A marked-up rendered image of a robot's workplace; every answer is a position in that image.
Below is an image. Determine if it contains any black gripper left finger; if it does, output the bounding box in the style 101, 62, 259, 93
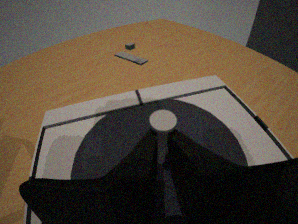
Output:
19, 129, 157, 224

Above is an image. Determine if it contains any grey metal pin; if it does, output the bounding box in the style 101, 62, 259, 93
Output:
149, 109, 177, 164

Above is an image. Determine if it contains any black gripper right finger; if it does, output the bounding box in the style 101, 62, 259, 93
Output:
168, 129, 298, 224

